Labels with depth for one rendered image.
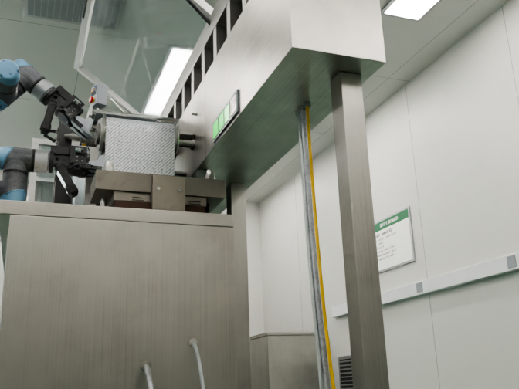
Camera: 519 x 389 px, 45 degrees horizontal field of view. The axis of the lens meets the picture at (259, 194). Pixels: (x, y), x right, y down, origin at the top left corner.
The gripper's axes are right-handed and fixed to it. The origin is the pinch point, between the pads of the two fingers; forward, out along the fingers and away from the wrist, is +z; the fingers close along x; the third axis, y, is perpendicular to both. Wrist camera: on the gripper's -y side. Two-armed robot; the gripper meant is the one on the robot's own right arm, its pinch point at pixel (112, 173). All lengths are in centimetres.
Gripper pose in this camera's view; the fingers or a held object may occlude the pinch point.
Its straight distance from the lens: 215.1
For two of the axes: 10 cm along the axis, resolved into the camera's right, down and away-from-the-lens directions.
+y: -0.3, -9.5, 3.0
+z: 9.4, 0.7, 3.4
